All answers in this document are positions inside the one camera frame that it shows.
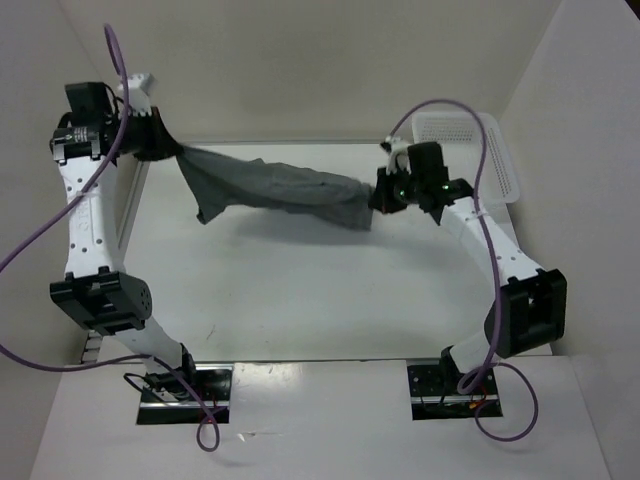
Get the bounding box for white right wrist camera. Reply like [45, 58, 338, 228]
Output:
[380, 136, 411, 175]

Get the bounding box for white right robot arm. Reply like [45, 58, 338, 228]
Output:
[369, 137, 568, 393]

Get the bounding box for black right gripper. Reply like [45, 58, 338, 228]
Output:
[368, 162, 423, 214]

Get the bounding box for black mounting plate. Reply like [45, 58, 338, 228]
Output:
[406, 361, 503, 421]
[124, 364, 233, 426]

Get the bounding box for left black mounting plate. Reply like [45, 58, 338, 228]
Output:
[124, 364, 233, 426]

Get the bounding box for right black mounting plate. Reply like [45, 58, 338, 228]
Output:
[406, 361, 503, 421]

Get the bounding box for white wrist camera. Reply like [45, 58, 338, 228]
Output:
[380, 136, 411, 175]
[121, 73, 155, 117]

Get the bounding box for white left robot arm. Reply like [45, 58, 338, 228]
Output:
[50, 74, 200, 400]

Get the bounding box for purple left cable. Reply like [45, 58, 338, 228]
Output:
[0, 23, 221, 452]

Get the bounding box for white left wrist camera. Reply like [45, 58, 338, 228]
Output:
[121, 73, 155, 117]

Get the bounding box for grey shorts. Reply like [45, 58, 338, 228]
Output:
[176, 146, 373, 232]

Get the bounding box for white plastic basket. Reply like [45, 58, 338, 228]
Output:
[411, 111, 520, 210]

